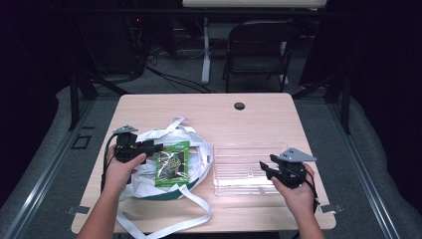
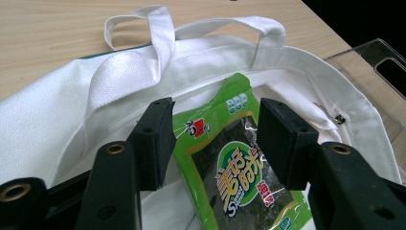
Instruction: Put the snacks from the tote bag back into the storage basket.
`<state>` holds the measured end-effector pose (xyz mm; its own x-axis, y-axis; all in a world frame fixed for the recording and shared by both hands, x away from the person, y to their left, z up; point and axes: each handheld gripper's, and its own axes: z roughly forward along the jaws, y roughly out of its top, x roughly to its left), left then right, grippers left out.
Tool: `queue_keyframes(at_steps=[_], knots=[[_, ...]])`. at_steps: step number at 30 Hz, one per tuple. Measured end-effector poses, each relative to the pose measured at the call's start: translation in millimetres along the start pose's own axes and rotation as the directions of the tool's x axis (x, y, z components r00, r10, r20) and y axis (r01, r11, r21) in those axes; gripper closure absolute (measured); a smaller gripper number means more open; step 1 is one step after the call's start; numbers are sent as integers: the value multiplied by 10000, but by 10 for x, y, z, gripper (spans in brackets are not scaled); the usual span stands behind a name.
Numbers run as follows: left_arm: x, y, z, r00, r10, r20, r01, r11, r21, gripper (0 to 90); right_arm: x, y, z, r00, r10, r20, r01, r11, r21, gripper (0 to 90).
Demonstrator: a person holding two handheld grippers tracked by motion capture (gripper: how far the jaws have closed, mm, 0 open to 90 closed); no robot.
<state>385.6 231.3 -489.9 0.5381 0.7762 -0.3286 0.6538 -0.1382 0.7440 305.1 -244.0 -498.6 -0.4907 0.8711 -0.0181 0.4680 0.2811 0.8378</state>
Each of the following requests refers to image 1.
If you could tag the clear plastic tray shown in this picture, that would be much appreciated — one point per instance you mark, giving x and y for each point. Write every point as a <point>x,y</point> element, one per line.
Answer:
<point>239,169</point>

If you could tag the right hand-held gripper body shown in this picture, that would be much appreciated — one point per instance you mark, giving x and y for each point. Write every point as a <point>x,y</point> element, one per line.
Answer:
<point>292,169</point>

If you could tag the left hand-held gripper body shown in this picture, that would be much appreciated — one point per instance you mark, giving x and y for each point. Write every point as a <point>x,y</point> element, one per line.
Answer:
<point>127,149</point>

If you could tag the black folding chair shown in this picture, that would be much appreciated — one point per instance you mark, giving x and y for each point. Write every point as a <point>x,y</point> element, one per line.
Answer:
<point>258,49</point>

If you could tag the grey table bracket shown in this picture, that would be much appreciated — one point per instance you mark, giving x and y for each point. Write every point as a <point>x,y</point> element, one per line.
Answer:
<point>78,209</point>
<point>331,208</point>

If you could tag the white tote bag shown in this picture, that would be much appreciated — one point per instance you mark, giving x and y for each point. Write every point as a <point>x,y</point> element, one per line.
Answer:
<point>199,156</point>

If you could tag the green snack packet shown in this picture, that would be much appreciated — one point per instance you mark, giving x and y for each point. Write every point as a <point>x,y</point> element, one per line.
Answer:
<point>172,166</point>

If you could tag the person's right hand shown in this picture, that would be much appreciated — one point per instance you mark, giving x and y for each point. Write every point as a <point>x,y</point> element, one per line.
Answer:
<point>300,197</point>

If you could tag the white table leg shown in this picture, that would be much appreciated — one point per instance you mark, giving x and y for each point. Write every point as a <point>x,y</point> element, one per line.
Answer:
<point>206,56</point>

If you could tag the person's left hand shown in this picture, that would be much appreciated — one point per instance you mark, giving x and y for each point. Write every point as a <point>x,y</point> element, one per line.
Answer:
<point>117,174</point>

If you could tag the aluminium floor rail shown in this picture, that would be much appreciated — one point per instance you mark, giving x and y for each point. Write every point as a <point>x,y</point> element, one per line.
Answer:
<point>43,172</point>
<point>365,172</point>

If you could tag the black metal stand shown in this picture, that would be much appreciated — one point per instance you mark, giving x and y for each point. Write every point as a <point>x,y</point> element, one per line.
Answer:
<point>345,99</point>
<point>74,99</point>

